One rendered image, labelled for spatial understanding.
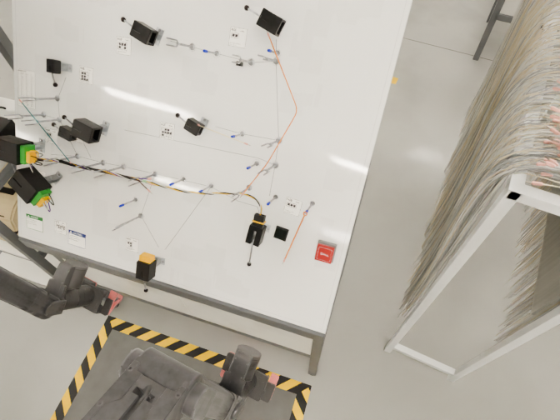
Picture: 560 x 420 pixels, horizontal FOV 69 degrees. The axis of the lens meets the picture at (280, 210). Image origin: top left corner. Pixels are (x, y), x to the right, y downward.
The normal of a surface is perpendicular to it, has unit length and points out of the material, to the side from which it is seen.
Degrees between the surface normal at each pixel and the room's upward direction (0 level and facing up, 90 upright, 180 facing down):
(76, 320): 0
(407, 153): 0
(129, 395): 24
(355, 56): 50
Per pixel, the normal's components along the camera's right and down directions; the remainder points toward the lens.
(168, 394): 0.16, -0.80
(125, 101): -0.25, 0.27
